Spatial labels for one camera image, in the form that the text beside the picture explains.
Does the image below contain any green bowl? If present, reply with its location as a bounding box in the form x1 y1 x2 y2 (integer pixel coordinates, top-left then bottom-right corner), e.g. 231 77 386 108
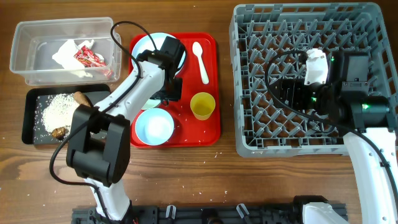
141 99 161 110

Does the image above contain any yellow plastic cup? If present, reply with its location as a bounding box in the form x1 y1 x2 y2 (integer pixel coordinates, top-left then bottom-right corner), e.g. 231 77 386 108
190 92 216 121

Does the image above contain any small light blue bowl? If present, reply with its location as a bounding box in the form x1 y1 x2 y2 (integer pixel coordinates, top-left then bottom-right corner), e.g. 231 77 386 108
134 108 175 146

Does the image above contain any brown carrot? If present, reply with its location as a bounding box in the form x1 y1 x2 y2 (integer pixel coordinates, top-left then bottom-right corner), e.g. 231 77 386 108
73 91 92 107

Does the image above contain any red snack wrapper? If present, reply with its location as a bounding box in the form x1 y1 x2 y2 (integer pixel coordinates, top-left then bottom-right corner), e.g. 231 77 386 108
73 45 113 79

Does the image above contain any white napkin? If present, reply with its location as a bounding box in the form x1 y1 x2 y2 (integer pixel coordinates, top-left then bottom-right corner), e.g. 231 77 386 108
52 39 95 74

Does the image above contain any white rice pile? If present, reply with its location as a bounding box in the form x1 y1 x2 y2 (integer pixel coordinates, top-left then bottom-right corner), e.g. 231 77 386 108
33 93 79 144

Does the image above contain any brown food scrap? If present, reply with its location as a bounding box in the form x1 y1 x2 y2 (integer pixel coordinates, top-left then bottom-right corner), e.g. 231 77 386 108
51 127 68 140

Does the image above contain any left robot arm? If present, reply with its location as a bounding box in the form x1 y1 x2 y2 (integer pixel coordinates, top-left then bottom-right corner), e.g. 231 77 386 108
66 37 185 223

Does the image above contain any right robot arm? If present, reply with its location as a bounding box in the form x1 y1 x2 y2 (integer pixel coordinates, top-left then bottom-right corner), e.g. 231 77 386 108
271 49 397 223

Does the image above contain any grey dishwasher rack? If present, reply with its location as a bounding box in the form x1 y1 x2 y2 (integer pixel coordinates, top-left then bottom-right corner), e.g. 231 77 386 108
229 2 397 157

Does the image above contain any clear plastic waste bin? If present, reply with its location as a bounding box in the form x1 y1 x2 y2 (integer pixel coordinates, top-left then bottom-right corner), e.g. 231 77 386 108
9 17 121 86

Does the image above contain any black waste tray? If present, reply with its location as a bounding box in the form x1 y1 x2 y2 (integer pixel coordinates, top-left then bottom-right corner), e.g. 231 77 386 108
21 84 111 145

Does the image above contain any white plastic spoon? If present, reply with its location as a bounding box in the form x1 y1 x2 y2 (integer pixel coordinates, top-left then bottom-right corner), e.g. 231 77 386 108
192 42 210 85

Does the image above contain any large light blue plate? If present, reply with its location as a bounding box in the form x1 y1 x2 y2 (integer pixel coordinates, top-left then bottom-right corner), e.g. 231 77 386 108
131 32 187 75

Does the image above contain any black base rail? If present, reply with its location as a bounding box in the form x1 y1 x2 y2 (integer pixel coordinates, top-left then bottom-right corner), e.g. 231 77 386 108
71 204 300 224

